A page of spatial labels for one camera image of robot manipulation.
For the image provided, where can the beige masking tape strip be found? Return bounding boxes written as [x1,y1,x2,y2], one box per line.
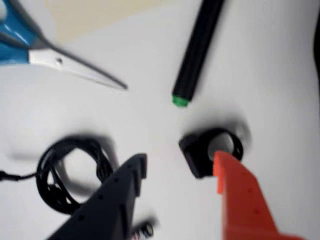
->
[44,0,176,46]

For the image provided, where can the green capped black marker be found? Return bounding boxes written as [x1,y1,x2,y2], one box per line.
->
[171,0,226,109]

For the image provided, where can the black bag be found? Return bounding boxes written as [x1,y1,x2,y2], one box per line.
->
[312,22,320,81]

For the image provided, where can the black coiled cable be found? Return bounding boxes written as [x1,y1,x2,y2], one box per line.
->
[0,136,116,215]

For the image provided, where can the black battery with red print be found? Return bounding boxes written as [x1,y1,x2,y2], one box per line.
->
[131,219,155,240]

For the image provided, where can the black plastic ring clamp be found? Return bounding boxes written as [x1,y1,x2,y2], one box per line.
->
[178,127,245,179]

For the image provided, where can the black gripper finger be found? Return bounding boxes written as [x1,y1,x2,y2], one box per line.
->
[46,153,148,240]

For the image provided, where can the blue handled scissors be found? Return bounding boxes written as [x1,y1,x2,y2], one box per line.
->
[0,0,129,91]

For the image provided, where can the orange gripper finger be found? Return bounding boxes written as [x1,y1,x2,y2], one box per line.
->
[212,151,307,240]

